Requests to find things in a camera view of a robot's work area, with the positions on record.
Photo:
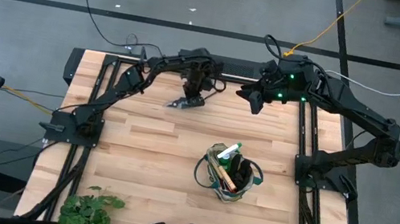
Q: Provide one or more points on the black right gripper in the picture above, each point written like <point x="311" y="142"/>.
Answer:
<point x="287" y="78"/>

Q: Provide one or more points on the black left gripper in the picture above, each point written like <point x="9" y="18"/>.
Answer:
<point x="196" y="83"/>

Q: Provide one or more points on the black pruning shears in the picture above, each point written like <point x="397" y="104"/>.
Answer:
<point x="174" y="104"/>

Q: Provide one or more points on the green spray bottle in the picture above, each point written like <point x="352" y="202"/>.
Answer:
<point x="229" y="150"/>

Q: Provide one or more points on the beige and green gardening bag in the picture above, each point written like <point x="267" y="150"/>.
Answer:
<point x="228" y="196"/>

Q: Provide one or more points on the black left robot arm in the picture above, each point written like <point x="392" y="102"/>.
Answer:
<point x="123" y="83"/>

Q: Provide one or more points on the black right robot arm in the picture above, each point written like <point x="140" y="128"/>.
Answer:
<point x="366" y="115"/>

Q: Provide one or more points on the black computer case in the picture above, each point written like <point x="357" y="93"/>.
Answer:
<point x="240" y="68"/>

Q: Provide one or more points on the green leafy plant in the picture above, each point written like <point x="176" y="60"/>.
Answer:
<point x="85" y="211"/>

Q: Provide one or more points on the black aluminium table frame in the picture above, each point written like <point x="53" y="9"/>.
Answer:
<point x="230" y="79"/>

